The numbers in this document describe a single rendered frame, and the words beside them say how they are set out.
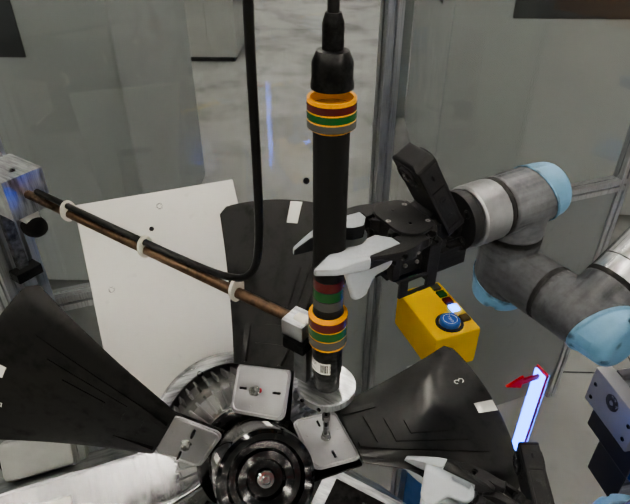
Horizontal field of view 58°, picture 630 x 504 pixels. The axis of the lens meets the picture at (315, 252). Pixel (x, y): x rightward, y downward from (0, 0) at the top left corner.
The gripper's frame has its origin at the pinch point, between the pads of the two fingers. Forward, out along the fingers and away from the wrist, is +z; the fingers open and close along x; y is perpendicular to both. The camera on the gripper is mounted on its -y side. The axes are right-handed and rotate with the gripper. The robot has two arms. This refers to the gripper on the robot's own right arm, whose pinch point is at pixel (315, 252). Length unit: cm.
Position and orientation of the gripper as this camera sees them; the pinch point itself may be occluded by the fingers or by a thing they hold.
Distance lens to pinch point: 56.5
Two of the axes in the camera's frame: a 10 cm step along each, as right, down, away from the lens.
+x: -5.1, -4.9, 7.1
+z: -8.6, 2.8, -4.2
